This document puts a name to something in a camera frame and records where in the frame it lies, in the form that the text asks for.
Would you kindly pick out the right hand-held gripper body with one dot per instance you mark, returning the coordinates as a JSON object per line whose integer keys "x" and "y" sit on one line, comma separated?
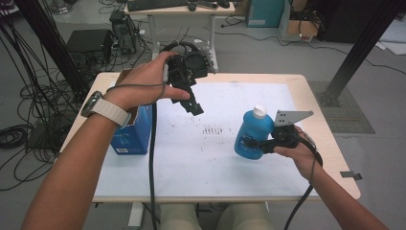
{"x": 287, "y": 137}

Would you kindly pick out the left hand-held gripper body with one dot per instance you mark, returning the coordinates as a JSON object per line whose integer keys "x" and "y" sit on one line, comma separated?
{"x": 186, "y": 67}

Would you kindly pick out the blue bottle with white cap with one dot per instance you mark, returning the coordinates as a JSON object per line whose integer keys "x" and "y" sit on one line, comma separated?
{"x": 252, "y": 131}

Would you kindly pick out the blue cardboard box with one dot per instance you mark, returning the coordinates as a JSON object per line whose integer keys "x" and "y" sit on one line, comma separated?
{"x": 134, "y": 140}

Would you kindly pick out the person's right hand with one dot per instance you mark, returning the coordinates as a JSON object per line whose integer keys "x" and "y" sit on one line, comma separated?
{"x": 306, "y": 158}

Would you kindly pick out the person's left hand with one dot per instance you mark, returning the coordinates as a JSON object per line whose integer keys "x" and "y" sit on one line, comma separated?
{"x": 143, "y": 84}

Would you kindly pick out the white foam board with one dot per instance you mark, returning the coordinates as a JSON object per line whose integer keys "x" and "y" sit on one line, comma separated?
{"x": 204, "y": 166}

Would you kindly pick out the black computer mouse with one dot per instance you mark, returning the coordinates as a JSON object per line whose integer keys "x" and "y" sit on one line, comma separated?
{"x": 191, "y": 6}
{"x": 224, "y": 4}

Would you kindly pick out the wooden desk with white legs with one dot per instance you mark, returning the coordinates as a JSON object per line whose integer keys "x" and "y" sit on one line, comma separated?
{"x": 210, "y": 9}

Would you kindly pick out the black keyboard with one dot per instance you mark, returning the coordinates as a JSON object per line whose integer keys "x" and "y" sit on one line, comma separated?
{"x": 156, "y": 4}

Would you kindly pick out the small dark computer tower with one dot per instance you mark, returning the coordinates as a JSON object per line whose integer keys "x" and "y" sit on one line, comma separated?
{"x": 124, "y": 32}

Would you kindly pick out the black tape strip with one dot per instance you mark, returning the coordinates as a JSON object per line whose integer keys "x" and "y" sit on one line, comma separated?
{"x": 350, "y": 175}

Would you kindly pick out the person's right leg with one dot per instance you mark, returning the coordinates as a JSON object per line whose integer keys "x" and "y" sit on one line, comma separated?
{"x": 245, "y": 218}

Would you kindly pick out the person's leg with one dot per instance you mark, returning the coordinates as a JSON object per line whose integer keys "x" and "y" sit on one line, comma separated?
{"x": 180, "y": 218}
{"x": 245, "y": 218}

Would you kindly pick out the teal box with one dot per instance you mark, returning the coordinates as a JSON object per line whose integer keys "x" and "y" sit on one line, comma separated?
{"x": 265, "y": 12}

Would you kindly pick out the black equipment case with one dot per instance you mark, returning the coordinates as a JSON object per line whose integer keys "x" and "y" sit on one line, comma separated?
{"x": 89, "y": 40}

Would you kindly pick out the person's left leg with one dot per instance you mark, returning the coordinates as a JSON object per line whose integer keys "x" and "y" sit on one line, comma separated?
{"x": 180, "y": 218}

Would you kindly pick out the brown cardboard box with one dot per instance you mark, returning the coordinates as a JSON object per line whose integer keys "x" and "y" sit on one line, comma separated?
{"x": 303, "y": 28}

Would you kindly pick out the white table leg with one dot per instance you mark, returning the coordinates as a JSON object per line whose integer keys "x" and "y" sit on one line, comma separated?
{"x": 136, "y": 215}

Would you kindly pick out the black metal frame post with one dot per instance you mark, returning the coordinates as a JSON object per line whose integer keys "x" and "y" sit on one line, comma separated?
{"x": 44, "y": 38}
{"x": 367, "y": 41}

